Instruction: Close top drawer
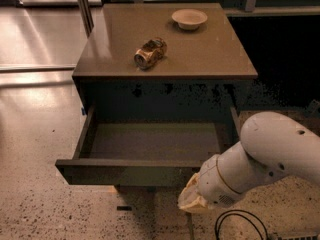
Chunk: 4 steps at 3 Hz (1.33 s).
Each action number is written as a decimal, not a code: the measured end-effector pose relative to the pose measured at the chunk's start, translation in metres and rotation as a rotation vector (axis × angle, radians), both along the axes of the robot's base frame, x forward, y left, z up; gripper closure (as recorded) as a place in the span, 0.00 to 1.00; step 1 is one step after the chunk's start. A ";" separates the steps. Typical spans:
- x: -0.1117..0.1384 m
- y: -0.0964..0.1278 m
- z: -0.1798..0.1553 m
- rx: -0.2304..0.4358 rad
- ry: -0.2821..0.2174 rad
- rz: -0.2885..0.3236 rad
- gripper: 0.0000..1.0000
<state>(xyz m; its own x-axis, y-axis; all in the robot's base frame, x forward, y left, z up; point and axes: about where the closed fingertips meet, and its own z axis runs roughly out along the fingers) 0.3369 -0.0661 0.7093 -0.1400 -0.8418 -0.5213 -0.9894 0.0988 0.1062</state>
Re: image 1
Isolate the drawer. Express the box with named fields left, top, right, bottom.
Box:
left=55, top=107, right=240, bottom=187

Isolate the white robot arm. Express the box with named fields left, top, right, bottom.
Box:
left=178, top=112, right=320, bottom=213

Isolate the dark drawer cabinet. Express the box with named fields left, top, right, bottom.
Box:
left=73, top=4, right=257, bottom=120

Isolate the crushed gold can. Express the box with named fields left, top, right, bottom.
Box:
left=134, top=37, right=167, bottom=70

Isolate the white shallow bowl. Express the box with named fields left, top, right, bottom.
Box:
left=172, top=9, right=208, bottom=31

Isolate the black cable loop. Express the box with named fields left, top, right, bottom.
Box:
left=214, top=209, right=270, bottom=240

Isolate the metal window frame post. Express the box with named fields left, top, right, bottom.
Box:
left=77, top=0, right=94, bottom=36

